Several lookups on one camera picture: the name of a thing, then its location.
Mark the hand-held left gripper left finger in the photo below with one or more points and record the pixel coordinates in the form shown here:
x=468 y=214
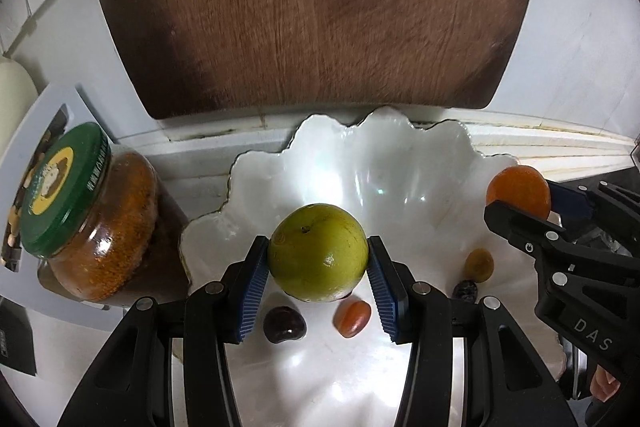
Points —
x=252 y=292

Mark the brown wooden cutting board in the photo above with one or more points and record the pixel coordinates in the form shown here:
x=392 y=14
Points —
x=310 y=7

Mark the cream ceramic pot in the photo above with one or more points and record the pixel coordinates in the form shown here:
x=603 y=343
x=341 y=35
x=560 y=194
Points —
x=12 y=92

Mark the red oblong tomato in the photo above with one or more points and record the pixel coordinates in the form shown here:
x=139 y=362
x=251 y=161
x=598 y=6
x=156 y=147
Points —
x=352 y=318

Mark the white pot shelf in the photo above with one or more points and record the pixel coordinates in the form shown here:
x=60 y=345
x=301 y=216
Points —
x=65 y=102

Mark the orange mandarin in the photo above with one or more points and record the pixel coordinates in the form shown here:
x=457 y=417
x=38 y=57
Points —
x=517 y=192

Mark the glass jar with green lid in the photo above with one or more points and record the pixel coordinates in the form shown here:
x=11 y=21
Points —
x=110 y=227

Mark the blueberry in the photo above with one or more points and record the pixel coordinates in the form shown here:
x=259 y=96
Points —
x=465 y=290

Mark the person's right hand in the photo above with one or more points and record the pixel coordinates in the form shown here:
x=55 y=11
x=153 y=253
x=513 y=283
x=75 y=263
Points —
x=605 y=382

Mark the white scalloped bowl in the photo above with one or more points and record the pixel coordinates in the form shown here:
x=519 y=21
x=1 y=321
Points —
x=375 y=167

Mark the yellow grape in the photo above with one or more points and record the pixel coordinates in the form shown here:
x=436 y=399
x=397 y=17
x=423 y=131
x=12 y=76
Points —
x=479 y=265

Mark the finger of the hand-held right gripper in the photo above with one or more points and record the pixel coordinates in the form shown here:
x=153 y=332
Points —
x=570 y=202
x=520 y=232

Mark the green apple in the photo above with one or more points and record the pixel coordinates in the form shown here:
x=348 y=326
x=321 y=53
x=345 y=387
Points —
x=315 y=252

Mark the dark purple grape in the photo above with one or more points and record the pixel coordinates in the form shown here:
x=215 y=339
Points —
x=284 y=324

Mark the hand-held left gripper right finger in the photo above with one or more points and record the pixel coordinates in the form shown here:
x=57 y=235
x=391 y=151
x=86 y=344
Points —
x=382 y=292

